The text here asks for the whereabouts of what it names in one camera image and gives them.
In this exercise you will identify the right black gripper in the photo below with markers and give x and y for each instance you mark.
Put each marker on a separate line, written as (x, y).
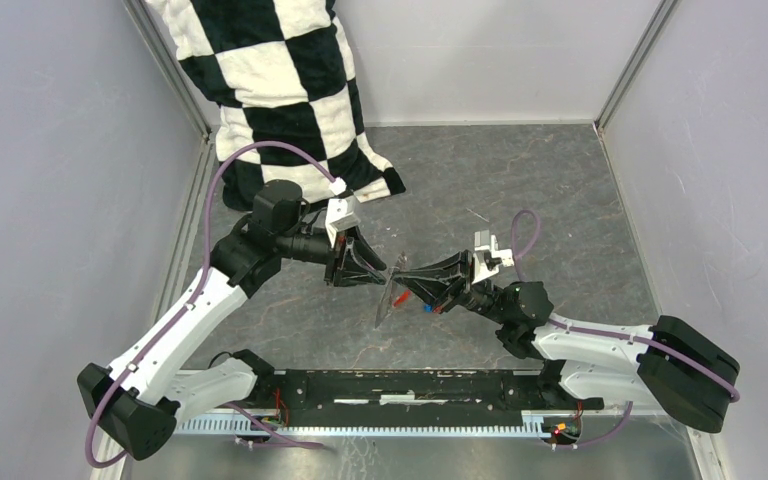
(438, 293)

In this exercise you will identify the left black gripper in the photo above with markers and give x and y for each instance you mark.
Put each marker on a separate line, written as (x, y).
(349, 261)

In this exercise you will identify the key with red tag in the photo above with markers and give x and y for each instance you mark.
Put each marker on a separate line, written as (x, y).
(401, 298)

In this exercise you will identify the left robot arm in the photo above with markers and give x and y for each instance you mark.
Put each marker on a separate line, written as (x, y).
(138, 399)

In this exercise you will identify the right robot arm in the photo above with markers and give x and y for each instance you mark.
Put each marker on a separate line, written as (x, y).
(668, 364)

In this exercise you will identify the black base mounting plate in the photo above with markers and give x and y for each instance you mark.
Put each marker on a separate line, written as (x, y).
(409, 398)

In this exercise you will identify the black white checkered blanket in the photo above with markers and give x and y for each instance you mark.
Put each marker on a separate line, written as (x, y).
(283, 77)

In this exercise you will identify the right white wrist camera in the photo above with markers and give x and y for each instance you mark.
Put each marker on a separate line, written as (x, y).
(487, 258)

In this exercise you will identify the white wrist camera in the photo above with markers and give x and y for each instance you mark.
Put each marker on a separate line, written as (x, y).
(341, 212)
(487, 258)

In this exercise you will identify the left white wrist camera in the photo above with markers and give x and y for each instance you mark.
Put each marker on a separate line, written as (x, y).
(341, 212)

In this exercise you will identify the white slotted cable duct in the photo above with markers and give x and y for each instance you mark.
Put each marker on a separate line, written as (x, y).
(224, 423)

